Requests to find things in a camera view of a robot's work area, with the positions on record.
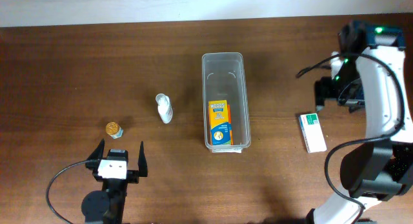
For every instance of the clear plastic container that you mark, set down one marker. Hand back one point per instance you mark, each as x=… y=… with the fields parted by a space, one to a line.
x=225 y=103

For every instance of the white green medicine box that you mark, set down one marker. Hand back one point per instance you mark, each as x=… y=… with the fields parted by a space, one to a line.
x=312 y=133

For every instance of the white spray bottle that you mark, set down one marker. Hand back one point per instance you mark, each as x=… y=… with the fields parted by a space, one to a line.
x=164 y=108

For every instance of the yellow medicine box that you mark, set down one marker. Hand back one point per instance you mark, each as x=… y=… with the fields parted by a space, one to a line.
x=220 y=122

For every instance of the small gold lid jar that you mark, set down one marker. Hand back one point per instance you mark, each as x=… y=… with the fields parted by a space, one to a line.
x=114 y=130

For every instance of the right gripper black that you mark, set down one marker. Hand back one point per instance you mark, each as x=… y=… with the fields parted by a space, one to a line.
x=322 y=91

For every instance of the orange medicine box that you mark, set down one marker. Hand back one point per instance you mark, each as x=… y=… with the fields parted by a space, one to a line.
x=230 y=120

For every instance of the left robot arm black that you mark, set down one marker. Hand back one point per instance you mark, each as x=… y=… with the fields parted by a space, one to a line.
x=107 y=205

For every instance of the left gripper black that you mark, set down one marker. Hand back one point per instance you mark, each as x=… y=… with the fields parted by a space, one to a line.
x=133 y=175

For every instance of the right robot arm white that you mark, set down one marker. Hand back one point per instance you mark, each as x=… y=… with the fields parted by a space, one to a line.
x=367 y=73

